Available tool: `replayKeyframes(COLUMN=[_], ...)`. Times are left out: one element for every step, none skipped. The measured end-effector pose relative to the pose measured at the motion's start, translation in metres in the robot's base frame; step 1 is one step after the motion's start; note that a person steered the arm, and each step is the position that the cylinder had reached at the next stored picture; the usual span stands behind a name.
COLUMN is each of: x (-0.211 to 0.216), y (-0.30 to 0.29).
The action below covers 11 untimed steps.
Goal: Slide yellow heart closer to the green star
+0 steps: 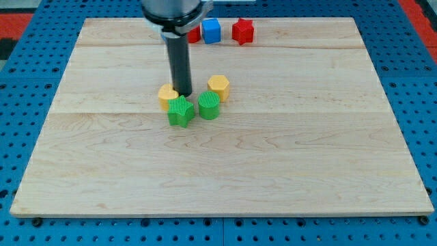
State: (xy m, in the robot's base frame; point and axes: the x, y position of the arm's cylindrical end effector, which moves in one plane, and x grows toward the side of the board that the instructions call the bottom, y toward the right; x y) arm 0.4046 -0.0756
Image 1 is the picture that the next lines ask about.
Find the green star block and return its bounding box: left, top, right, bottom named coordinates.
left=167, top=96, right=195, bottom=128

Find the green cylinder block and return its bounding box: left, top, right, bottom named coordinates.
left=197, top=91, right=220, bottom=120

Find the wooden board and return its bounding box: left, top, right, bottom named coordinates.
left=10, top=18, right=434, bottom=218

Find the yellow hexagon block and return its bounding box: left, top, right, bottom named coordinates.
left=207, top=75, right=230, bottom=103

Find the yellow heart block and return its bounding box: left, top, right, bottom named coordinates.
left=158, top=83, right=179, bottom=111

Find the blue cube block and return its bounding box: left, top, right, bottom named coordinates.
left=201, top=18, right=221, bottom=44

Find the red star block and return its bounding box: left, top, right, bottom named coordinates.
left=231, top=18, right=255, bottom=45

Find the red block behind rod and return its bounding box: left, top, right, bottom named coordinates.
left=187, top=25, right=201, bottom=44

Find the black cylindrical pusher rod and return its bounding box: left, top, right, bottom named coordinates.
left=166, top=35, right=193, bottom=96

